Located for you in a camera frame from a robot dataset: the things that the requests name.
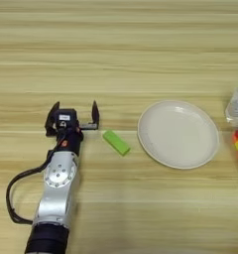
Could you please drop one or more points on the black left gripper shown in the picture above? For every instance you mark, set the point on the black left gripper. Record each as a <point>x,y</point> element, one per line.
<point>69,140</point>

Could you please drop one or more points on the green rectangular block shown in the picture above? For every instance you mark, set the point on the green rectangular block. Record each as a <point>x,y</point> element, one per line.
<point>116,143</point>

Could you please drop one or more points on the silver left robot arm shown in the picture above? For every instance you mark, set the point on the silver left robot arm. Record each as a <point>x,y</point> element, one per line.
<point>56,198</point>

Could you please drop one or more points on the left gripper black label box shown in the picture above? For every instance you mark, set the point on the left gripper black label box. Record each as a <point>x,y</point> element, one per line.
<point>65,118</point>

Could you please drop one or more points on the clear bottle with red cap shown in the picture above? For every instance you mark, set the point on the clear bottle with red cap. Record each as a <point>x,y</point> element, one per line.
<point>236,102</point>

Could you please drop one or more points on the white round plate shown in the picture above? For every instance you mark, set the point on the white round plate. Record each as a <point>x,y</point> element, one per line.
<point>177,135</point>

